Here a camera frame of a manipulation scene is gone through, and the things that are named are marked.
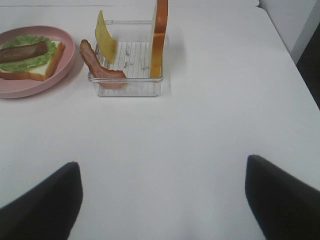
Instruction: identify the bread slice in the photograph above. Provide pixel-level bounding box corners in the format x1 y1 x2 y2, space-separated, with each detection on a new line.
149 0 168 79
0 41 65 82

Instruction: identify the bacon strip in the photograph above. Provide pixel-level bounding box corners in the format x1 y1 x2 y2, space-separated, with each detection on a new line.
79 39 126 79
0 41 48 63

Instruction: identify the green lettuce leaf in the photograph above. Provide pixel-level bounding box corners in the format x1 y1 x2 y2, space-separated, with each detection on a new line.
0 34 61 72

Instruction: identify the yellow cheese slice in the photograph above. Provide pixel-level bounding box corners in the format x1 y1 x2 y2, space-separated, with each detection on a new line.
95 10 118 64

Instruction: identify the clear plastic right tray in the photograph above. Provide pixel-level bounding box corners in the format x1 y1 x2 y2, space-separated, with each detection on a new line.
88 20 163 97

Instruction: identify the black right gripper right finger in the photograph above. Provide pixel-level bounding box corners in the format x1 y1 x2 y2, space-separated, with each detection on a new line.
245 155 320 240

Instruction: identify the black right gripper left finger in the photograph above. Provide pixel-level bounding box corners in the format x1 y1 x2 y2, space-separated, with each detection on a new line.
0 162 83 240

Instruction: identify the pink round plate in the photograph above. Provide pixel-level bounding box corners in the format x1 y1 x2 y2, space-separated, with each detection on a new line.
0 25 76 99

